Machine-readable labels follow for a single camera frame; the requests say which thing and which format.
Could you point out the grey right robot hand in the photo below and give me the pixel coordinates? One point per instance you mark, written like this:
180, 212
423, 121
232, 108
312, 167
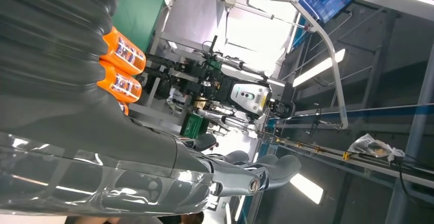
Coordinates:
101, 154

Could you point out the orange detergent bottle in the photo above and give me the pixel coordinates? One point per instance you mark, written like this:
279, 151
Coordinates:
124, 108
120, 85
125, 53

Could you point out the green plastic crate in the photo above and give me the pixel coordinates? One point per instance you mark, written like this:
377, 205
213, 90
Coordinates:
193, 126

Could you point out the green table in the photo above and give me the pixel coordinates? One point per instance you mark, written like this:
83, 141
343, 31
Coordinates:
142, 12

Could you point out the clear plastic bag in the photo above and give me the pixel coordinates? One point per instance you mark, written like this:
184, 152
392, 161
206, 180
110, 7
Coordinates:
369, 146

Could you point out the white metal gantry frame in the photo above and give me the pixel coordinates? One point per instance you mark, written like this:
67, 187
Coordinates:
334, 66

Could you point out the blue wall screen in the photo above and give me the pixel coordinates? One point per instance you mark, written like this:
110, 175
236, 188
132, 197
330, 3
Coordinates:
322, 2

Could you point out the grey metal rail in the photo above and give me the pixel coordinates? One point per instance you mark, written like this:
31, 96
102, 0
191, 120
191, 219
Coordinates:
373, 166

